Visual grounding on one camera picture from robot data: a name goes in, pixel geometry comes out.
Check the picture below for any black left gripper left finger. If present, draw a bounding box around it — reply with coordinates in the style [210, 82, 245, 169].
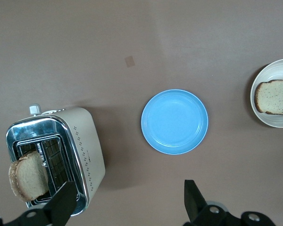
[0, 181, 77, 226]

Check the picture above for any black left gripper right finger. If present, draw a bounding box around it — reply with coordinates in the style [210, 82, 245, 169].
[183, 179, 278, 226]

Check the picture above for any bread slice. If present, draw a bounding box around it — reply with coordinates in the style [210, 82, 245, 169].
[254, 79, 283, 116]
[8, 150, 49, 202]

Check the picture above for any blue plate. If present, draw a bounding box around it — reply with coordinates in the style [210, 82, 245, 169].
[141, 89, 209, 155]

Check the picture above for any beige plate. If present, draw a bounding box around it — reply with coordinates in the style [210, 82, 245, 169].
[250, 58, 283, 129]

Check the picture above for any beige chrome toaster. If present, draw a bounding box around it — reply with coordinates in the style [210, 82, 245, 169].
[6, 103, 106, 217]

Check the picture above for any brown square tape patch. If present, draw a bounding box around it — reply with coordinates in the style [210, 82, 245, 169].
[125, 55, 136, 68]

